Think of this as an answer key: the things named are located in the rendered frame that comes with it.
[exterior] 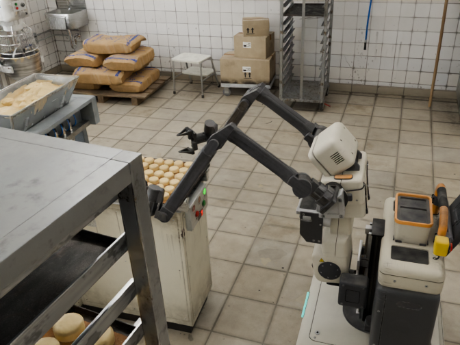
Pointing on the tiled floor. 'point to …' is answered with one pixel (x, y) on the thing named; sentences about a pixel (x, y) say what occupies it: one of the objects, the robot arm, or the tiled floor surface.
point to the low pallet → (103, 93)
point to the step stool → (194, 68)
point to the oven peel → (438, 53)
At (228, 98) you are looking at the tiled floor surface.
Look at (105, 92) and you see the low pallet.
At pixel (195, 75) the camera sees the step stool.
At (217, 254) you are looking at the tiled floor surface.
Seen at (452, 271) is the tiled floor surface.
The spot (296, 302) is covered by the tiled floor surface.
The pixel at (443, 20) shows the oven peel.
